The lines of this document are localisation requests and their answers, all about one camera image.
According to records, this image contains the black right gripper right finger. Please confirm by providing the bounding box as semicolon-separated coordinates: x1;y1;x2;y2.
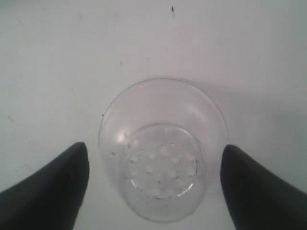
220;145;307;230

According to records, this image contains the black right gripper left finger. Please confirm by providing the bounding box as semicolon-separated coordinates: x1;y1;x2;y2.
0;142;89;230

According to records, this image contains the clear plastic shaker lid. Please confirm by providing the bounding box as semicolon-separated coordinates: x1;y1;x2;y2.
98;77;229;223

